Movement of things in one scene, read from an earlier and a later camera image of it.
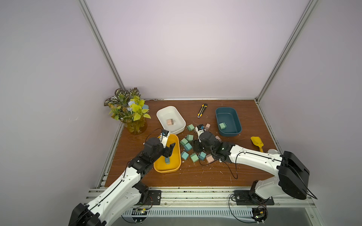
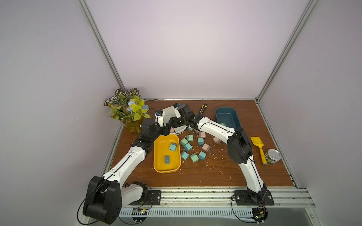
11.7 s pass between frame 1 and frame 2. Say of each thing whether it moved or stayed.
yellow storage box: stayed
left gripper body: moved
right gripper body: moved
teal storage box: stayed
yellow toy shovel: stayed
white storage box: stayed
